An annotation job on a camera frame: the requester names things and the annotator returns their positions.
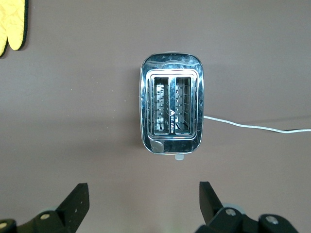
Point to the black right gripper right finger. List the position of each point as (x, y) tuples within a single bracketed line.
[(213, 213)]

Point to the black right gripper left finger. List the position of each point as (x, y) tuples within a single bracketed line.
[(70, 213)]

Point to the chrome and beige two-slot toaster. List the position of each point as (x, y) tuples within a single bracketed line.
[(170, 60)]

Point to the brown table cover mat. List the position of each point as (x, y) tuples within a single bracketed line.
[(73, 121)]

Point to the yellow quilted oven mitt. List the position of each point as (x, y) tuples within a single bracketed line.
[(14, 24)]

